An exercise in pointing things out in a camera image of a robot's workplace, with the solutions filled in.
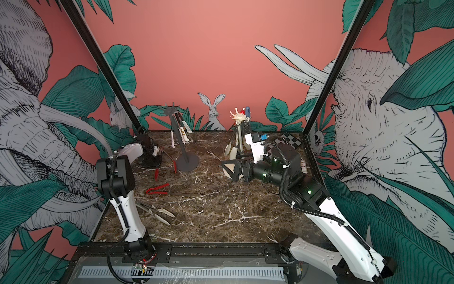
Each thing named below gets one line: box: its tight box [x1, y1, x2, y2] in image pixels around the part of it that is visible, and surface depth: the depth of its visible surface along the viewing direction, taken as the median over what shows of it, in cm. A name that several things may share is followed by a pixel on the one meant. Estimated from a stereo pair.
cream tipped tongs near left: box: [134, 200, 175, 226], surface depth 86 cm
